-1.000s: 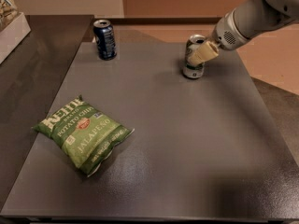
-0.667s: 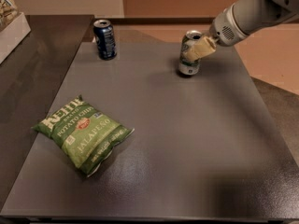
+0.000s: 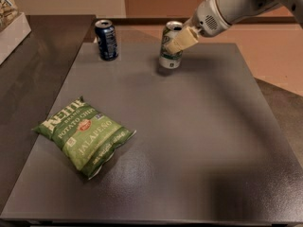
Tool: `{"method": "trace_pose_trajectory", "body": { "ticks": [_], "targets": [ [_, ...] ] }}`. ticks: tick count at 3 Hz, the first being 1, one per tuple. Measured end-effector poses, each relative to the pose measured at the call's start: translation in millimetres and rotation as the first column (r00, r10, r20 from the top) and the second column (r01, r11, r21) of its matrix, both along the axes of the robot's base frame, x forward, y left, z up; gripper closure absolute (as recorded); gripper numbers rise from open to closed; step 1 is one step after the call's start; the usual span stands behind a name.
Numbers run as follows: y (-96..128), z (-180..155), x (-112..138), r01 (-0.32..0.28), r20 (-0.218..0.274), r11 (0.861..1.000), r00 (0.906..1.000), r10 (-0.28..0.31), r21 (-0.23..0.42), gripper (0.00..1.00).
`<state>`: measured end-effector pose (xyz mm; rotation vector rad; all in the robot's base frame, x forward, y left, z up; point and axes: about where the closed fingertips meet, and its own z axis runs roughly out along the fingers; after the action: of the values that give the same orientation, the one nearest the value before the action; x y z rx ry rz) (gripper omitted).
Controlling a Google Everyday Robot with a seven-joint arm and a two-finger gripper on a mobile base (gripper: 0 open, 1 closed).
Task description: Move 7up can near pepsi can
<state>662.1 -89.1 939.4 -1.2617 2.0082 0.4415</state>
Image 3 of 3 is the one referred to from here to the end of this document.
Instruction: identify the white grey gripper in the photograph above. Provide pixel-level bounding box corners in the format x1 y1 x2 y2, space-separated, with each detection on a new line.
165 0 231 54

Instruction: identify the green white 7up can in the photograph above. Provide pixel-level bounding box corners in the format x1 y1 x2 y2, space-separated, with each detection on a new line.
159 21 183 70

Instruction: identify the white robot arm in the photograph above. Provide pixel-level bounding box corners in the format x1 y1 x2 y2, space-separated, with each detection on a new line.
165 0 303 54

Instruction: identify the blue pepsi can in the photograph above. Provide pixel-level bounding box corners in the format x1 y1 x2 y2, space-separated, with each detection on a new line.
95 19 118 61

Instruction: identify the green jalapeno chips bag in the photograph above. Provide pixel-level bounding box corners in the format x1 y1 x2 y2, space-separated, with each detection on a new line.
33 96 135 180

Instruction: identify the white snack box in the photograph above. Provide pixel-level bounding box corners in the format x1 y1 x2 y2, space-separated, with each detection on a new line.
0 0 31 64

